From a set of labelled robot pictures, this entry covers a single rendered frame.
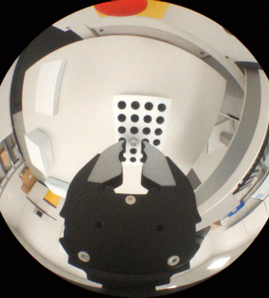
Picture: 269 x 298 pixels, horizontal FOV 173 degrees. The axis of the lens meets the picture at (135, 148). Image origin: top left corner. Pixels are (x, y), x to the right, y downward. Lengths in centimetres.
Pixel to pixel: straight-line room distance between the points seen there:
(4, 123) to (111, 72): 46
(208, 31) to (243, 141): 18
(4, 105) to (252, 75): 68
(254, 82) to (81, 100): 32
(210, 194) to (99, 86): 29
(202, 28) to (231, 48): 6
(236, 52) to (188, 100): 16
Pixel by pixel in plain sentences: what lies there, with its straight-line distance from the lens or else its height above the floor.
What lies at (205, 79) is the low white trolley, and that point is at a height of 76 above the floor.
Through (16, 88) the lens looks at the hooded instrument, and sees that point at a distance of 56.
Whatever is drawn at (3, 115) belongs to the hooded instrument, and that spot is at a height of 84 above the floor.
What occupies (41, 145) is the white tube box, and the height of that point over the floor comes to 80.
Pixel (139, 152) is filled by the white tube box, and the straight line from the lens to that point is 15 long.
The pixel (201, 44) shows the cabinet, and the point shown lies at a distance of 24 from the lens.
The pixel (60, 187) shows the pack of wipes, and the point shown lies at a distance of 42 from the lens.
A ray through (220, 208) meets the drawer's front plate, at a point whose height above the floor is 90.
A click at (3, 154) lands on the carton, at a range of 361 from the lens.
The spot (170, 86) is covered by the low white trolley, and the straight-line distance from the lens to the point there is 18.
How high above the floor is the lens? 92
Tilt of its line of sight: 59 degrees down
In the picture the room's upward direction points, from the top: 180 degrees counter-clockwise
